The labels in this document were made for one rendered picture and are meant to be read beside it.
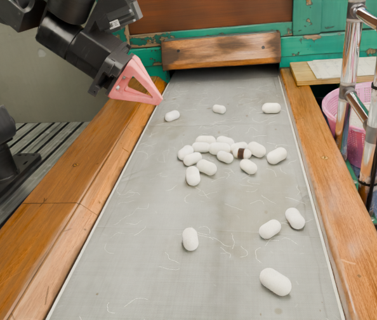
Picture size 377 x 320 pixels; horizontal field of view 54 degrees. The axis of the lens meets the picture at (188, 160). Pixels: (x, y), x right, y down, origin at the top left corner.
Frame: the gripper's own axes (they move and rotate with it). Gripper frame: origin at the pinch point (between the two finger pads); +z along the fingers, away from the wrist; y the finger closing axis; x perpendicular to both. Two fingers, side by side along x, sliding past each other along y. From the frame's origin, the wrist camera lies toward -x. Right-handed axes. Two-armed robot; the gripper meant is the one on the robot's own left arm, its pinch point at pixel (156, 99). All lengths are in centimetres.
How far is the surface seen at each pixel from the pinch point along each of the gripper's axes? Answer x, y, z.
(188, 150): 5.2, 0.9, 9.5
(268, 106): -4.4, 18.6, 20.6
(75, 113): 94, 130, -27
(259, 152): -2.6, -0.1, 19.0
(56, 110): 100, 131, -37
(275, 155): -4.4, -2.1, 20.4
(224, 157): 1.2, -1.4, 14.6
